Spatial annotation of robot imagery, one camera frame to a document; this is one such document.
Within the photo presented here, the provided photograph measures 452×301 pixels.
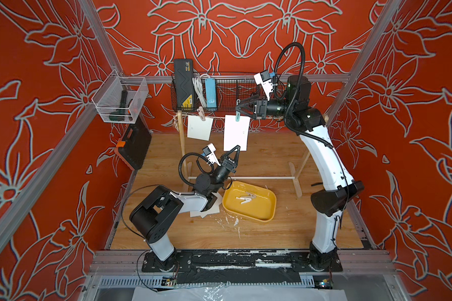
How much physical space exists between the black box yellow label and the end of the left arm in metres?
0.38

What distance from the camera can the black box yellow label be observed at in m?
0.87

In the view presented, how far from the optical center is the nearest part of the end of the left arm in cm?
67

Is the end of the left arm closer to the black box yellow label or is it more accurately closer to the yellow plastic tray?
the yellow plastic tray

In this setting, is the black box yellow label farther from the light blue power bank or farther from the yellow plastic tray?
the yellow plastic tray

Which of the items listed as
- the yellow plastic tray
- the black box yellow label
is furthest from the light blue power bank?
the yellow plastic tray
